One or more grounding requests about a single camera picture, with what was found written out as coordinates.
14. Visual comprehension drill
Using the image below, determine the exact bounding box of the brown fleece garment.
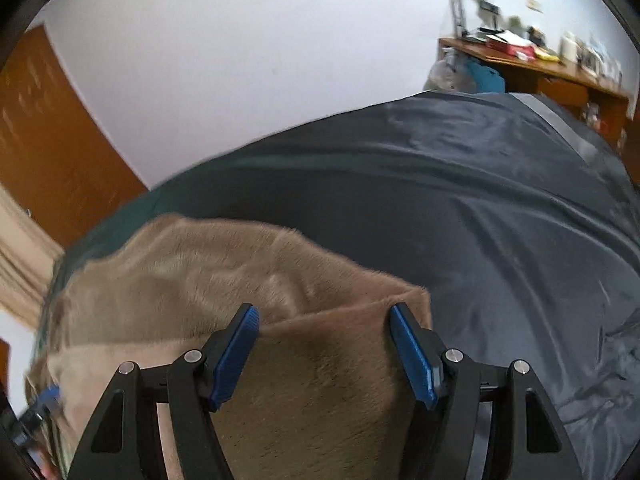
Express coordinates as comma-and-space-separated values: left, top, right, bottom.
25, 214, 433, 480

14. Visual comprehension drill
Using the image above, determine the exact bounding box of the grey plastic bag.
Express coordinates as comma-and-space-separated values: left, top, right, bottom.
424, 49, 463, 93

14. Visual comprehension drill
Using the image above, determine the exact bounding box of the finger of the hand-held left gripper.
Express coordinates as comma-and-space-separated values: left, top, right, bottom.
9, 386, 63, 451

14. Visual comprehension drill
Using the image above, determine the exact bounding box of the beige curtain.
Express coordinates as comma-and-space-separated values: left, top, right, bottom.
0, 185, 66, 328

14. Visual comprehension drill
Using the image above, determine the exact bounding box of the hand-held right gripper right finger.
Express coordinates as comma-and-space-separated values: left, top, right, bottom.
389, 302, 583, 480

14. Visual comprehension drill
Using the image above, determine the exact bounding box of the blue cloth bundle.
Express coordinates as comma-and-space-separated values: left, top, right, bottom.
465, 60, 506, 93

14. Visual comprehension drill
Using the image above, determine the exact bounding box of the bed with dark sheet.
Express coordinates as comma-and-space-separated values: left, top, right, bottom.
35, 91, 640, 480

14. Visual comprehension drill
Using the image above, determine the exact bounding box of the clear plastic container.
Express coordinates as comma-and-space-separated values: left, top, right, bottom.
580, 42, 623, 83

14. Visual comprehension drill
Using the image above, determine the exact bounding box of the white kettle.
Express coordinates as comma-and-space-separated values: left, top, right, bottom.
559, 32, 581, 63

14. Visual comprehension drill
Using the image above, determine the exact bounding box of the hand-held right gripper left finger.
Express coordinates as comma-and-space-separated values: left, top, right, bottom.
67, 302, 261, 480

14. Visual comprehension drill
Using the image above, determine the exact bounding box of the wooden desk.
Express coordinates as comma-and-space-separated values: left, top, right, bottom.
437, 35, 633, 151

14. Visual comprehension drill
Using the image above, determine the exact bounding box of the brown wooden door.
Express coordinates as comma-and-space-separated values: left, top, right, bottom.
0, 25, 151, 248

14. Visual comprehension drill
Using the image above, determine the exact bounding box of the red box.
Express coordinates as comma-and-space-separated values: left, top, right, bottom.
485, 35, 538, 58

